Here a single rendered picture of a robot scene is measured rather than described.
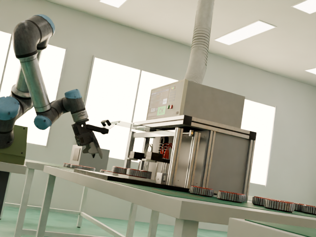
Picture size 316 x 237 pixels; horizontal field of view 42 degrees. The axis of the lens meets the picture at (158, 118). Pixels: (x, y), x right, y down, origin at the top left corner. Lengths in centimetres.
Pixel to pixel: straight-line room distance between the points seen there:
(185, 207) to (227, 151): 103
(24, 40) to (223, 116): 108
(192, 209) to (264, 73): 771
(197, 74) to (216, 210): 249
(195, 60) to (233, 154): 168
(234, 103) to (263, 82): 645
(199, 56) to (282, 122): 543
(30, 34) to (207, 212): 110
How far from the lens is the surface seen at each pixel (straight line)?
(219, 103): 224
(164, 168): 218
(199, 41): 382
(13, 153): 217
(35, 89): 191
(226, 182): 214
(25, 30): 186
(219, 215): 120
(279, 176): 890
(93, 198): 702
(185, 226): 119
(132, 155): 236
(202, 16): 395
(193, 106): 215
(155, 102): 243
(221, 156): 212
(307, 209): 194
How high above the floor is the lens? 80
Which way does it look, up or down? 8 degrees up
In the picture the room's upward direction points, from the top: 9 degrees clockwise
